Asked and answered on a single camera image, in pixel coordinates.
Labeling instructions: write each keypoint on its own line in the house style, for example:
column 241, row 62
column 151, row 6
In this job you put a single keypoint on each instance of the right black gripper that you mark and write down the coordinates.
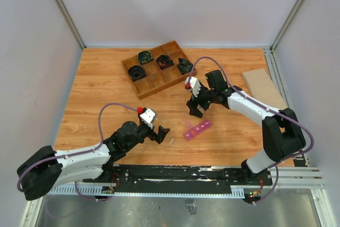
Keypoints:
column 193, row 104

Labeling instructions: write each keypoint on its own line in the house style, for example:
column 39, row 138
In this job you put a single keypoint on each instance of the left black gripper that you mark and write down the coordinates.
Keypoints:
column 160, row 136

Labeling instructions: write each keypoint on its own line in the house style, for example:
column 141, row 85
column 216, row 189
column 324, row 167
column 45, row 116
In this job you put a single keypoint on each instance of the pink weekly pill organizer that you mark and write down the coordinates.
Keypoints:
column 194, row 130

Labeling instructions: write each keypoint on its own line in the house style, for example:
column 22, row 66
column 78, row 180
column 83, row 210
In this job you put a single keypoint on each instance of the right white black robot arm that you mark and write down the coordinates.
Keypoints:
column 281, row 134

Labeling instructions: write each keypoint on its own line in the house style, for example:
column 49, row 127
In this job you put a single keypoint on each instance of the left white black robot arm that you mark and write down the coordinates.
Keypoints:
column 48, row 168

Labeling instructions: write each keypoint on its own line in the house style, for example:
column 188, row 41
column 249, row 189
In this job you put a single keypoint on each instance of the green blue coiled belt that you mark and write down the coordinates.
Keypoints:
column 184, row 66

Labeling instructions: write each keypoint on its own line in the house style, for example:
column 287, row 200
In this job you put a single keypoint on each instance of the black red coiled belt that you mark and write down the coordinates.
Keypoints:
column 164, row 61

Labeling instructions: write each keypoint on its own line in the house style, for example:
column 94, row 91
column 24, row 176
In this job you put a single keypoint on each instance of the wooden compartment tray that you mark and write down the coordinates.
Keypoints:
column 157, row 79

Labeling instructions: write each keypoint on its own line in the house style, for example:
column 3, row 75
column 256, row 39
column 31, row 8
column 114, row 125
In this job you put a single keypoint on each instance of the light wooden board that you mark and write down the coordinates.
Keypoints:
column 262, row 88

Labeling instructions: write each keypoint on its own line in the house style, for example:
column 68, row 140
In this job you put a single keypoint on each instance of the green yellow coiled belt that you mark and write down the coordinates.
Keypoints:
column 144, row 57

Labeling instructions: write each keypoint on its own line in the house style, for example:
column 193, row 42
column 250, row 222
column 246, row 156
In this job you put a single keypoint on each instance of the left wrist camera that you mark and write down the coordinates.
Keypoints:
column 148, row 117

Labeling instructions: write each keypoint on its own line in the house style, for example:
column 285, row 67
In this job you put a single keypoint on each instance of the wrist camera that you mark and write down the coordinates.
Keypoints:
column 148, row 117
column 192, row 85

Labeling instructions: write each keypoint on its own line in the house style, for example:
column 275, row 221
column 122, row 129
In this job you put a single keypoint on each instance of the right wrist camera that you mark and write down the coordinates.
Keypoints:
column 192, row 85

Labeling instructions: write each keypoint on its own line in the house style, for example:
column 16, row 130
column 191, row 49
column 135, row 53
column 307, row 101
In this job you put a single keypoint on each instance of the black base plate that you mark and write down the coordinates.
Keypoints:
column 231, row 176

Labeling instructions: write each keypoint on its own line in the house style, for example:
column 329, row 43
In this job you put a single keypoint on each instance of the grey slotted cable duct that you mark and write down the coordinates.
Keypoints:
column 164, row 189

